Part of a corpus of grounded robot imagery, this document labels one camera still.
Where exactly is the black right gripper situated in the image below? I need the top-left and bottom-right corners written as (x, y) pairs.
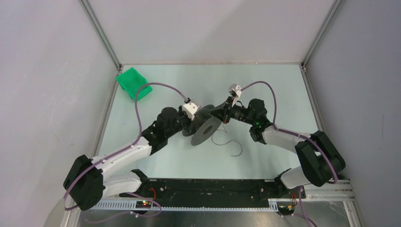
top-left (208, 96), bottom-right (255, 126)

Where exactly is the dark grey cable spool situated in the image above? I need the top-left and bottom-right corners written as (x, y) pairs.
top-left (182, 105), bottom-right (222, 146)

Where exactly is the thin black wire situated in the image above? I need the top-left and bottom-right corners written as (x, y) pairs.
top-left (211, 122), bottom-right (244, 157)

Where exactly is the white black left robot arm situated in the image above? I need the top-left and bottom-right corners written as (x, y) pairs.
top-left (63, 106), bottom-right (197, 210)

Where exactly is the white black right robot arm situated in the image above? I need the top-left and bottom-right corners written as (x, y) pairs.
top-left (210, 97), bottom-right (346, 198)

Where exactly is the green plastic bin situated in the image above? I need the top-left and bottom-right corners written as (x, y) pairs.
top-left (116, 68), bottom-right (148, 100)

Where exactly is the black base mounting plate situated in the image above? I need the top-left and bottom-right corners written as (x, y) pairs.
top-left (135, 178), bottom-right (306, 208)

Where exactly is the left controller circuit board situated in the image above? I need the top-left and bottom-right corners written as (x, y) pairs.
top-left (135, 200), bottom-right (153, 209)

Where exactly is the controller circuit board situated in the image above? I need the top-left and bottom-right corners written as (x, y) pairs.
top-left (135, 200), bottom-right (153, 209)
top-left (278, 205), bottom-right (296, 217)

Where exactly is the right controller circuit board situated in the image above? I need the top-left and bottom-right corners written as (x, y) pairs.
top-left (278, 205), bottom-right (296, 217)

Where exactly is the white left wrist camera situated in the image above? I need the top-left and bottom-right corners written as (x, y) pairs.
top-left (182, 100), bottom-right (201, 121)

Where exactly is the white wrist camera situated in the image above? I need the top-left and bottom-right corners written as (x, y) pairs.
top-left (228, 83), bottom-right (242, 101)
top-left (182, 100), bottom-right (201, 121)

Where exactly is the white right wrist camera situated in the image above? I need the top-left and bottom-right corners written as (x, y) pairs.
top-left (228, 83), bottom-right (242, 101)

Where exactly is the slotted white cable duct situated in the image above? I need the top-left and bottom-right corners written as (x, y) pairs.
top-left (90, 200), bottom-right (278, 212)

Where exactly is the aluminium frame rail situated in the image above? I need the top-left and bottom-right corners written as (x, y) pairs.
top-left (79, 0), bottom-right (122, 71)

